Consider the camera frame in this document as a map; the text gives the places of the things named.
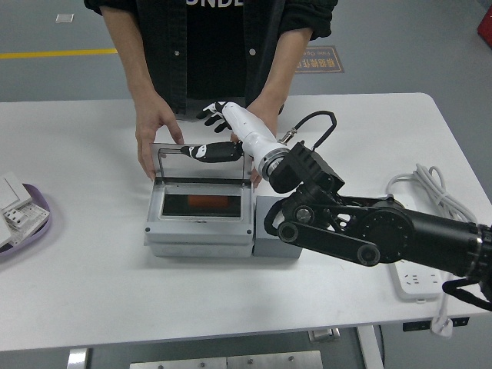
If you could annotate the red bin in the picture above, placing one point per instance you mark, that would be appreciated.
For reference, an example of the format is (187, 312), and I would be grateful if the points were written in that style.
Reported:
(485, 25)

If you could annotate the brown floor sign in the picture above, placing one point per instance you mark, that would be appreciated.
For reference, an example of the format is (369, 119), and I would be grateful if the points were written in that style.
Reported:
(326, 61)

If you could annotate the white switch frame plate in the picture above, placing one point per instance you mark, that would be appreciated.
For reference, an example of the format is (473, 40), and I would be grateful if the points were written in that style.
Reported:
(36, 215)

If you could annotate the person's right hand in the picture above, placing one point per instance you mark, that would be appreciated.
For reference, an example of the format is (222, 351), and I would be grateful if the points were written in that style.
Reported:
(151, 115)

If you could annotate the grey electrical box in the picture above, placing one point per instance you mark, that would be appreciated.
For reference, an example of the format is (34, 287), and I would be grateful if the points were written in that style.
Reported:
(196, 238)

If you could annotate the person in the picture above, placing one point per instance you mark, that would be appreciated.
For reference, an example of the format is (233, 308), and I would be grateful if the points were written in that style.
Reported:
(215, 46)

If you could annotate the grey table bracket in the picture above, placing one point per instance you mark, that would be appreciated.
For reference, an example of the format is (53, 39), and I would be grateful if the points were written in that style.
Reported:
(324, 334)

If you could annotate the metal base plate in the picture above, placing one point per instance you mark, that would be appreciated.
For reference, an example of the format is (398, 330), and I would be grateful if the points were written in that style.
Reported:
(230, 361)

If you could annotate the person's left forearm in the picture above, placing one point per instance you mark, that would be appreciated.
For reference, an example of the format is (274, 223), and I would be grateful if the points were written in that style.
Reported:
(286, 63)

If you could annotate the orange cylinder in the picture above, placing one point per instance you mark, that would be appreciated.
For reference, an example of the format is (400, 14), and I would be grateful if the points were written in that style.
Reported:
(211, 201)

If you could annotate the person's left hand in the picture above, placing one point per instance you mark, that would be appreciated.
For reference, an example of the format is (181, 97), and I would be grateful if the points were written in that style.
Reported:
(267, 113)

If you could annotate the small grey floor plate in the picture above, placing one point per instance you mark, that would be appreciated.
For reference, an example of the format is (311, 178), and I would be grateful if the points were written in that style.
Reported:
(64, 18)

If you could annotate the white power strip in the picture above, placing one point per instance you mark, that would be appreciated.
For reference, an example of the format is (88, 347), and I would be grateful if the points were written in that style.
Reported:
(417, 282)

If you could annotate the person's right forearm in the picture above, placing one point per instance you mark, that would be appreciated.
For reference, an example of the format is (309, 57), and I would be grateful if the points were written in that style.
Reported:
(132, 69)

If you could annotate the grey cube with round hole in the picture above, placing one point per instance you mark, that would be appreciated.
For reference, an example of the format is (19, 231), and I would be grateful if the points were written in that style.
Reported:
(265, 246)

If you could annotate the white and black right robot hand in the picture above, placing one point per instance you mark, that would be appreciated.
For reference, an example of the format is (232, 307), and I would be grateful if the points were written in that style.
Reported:
(250, 128)

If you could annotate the yellow floor tape line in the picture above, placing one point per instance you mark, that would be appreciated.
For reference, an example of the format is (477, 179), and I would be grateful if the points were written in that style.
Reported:
(57, 54)

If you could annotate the white flat switch panel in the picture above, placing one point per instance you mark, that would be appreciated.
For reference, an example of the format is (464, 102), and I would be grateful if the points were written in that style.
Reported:
(9, 188)

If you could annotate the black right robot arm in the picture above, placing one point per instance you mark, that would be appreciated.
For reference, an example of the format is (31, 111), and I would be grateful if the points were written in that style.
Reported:
(388, 230)

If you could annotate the white table leg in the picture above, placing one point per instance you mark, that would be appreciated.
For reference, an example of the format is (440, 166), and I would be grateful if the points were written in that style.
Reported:
(371, 350)
(78, 357)

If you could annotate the white socket insert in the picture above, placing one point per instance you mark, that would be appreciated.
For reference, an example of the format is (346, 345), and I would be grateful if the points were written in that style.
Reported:
(13, 219)

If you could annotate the purple tray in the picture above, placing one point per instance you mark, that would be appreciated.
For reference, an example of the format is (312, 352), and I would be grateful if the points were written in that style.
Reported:
(54, 219)

